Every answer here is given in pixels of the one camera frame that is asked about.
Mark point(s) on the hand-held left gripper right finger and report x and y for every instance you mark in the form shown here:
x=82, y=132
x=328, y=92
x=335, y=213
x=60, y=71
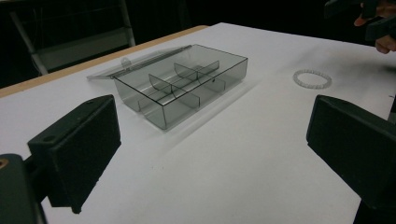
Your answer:
x=355, y=149

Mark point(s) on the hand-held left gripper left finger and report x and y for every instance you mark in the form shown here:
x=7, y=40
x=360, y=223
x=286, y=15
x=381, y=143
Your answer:
x=74, y=149

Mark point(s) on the clear grey compartment box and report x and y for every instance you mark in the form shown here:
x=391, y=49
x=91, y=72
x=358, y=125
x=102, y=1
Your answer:
x=174, y=85

